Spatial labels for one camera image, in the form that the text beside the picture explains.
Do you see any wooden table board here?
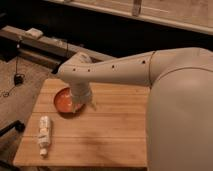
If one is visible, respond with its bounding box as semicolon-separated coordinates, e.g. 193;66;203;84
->
14;79;149;168

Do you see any white plastic bottle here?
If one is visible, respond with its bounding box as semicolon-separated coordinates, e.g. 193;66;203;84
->
38;116;52;158

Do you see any black cable with plug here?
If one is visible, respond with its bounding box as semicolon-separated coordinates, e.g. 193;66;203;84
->
0;35;26;98

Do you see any black chair leg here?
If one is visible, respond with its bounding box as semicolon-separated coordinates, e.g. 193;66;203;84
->
0;120;25;137

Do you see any long wooden beam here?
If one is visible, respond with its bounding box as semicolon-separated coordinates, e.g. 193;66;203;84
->
0;26;113;61

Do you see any orange ceramic bowl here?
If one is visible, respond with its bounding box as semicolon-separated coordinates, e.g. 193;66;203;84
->
53;87;86;115

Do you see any white box on beam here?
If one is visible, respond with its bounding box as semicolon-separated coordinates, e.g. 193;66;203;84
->
25;28;43;39

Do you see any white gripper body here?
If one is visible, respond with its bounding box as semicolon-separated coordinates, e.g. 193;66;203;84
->
70;83;92;104

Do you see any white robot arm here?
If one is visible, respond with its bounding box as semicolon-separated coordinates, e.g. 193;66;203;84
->
57;47;213;171

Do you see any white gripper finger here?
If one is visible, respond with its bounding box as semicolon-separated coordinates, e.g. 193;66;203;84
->
87;101;97;111
71;102;81;113

